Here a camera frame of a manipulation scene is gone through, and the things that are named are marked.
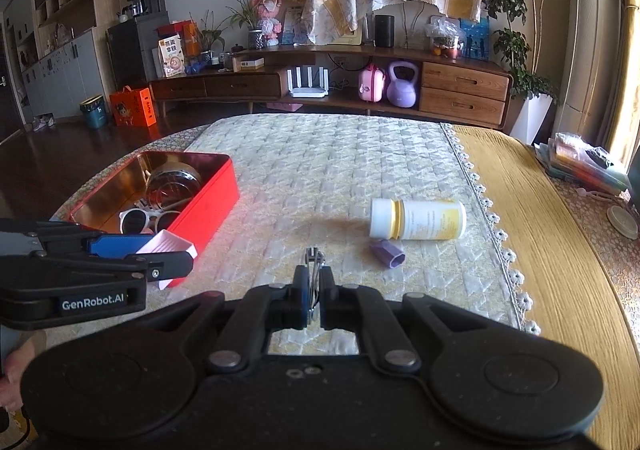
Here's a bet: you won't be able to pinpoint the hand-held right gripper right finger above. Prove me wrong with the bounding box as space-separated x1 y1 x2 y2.
319 267 477 376

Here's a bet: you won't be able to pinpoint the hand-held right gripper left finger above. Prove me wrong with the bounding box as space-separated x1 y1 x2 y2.
149 264 314 376

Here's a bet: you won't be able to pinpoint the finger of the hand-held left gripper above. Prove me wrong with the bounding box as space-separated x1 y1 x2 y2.
0 218 162 259
30 250 196 282

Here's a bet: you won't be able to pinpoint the pink soap dish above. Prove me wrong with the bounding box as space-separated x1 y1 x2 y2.
136 229 199 290

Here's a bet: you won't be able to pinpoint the white sunglasses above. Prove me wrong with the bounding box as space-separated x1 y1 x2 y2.
118 209 182 235

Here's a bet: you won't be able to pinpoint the metal nail clipper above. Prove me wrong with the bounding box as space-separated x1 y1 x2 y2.
302 245 326 317

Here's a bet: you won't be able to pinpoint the red tin box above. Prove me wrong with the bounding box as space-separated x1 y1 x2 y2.
67 150 240 289

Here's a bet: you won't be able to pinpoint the person's left hand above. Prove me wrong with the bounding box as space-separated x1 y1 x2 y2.
0 330 49 412

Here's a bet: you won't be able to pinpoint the purple hexagonal cap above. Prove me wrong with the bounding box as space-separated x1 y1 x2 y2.
368 239 406 270

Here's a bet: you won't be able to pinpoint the white pill bottle yellow label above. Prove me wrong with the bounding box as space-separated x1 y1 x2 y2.
368 197 467 241

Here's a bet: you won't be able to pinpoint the teal bin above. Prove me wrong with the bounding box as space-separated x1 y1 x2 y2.
79 95 110 130

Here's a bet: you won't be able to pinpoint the orange gift box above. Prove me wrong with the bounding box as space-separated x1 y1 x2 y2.
108 86 157 128

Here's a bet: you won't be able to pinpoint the white snack bag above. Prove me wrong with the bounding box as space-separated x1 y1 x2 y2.
157 36 187 79

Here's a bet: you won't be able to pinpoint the black mini fridge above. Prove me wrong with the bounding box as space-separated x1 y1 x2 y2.
105 10 171 86

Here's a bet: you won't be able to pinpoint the white router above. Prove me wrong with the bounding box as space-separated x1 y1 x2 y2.
285 67 330 99

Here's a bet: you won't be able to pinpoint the pink toy suitcase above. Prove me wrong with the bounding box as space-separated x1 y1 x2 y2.
357 62 387 104

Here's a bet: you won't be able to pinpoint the orange red carton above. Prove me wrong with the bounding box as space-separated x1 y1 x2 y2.
158 20 199 56

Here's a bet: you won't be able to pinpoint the purple kettlebell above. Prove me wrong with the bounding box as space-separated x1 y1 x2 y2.
385 61 420 109

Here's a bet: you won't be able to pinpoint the small green potted plant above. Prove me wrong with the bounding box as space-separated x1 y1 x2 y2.
197 10 226 64

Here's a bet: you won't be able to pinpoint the yellow woven table cover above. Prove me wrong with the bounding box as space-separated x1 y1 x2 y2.
452 124 640 450

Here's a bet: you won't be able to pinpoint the potted orchid plant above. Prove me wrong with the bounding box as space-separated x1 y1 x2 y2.
227 0 266 50

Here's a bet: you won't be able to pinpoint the wooden media console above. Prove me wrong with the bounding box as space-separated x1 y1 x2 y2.
148 44 514 129

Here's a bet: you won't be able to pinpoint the pink plush doll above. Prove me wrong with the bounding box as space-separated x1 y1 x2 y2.
254 0 284 48

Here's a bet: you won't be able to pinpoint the blue desk calendar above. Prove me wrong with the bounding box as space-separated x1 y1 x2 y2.
282 5 309 46

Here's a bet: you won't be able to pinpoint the potted tree white pot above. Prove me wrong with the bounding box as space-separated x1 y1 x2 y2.
482 0 569 147

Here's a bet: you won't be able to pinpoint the black cylinder speaker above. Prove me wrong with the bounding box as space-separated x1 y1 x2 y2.
374 15 396 49

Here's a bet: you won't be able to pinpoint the clear plastic bag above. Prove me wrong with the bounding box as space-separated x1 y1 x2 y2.
427 15 464 59

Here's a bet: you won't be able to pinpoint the stack of colourful packets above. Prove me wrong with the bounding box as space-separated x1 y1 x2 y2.
533 132 634 197

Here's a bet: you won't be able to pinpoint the white plate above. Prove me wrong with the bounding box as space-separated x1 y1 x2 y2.
606 203 640 239

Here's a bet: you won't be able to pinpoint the standing air conditioner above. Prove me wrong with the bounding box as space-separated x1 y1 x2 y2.
552 0 632 147

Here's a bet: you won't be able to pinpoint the wall cabinet with shelves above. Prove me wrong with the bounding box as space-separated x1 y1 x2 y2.
0 0 109 142

